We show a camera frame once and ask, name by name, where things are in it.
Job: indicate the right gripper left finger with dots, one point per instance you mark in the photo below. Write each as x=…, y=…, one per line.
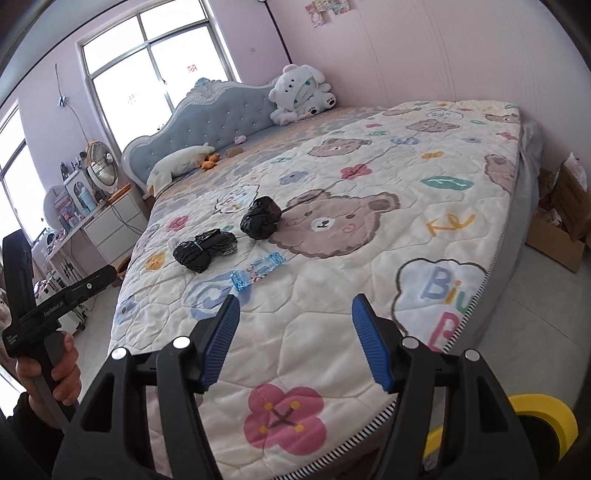
x=215, y=340

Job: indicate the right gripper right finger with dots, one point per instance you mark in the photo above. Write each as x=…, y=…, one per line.
x=374, y=346

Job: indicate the yellow trash bin rim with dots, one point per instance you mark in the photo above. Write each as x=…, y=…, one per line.
x=488, y=435

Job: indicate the person's left hand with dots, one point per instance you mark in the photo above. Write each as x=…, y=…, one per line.
x=66, y=373

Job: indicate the clear blue plastic wrapper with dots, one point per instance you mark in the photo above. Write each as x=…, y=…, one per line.
x=257, y=270

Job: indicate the black plastic bag double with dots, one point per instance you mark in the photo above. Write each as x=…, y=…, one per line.
x=196, y=255

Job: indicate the white desk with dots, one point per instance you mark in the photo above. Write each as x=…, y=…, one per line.
x=72, y=256

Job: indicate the round vanity mirror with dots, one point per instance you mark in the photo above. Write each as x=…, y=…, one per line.
x=55, y=206

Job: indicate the white drawer cabinet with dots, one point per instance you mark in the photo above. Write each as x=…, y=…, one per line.
x=113, y=232

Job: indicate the left window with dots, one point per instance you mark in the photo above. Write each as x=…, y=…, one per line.
x=22, y=193

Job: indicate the window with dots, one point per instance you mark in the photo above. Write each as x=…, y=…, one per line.
x=22, y=193
x=141, y=67

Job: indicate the bed with cartoon quilt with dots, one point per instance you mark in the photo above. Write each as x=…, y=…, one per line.
x=423, y=208

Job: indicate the white cosmetic cabinet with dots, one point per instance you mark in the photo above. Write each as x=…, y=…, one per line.
x=80, y=190

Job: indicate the white goose plush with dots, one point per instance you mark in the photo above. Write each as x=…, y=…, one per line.
x=176, y=164

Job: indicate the standing electric fan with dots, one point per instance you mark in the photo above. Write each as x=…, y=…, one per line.
x=101, y=167

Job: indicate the grey tufted headboard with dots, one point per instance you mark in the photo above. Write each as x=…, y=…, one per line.
x=212, y=113

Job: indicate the cardboard box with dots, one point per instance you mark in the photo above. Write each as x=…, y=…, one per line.
x=560, y=228

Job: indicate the white bear plush doll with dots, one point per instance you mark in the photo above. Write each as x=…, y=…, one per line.
x=300, y=93

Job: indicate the right window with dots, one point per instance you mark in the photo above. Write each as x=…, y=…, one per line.
x=141, y=67

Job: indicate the anime posters on wall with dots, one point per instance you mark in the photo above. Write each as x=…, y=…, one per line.
x=319, y=10

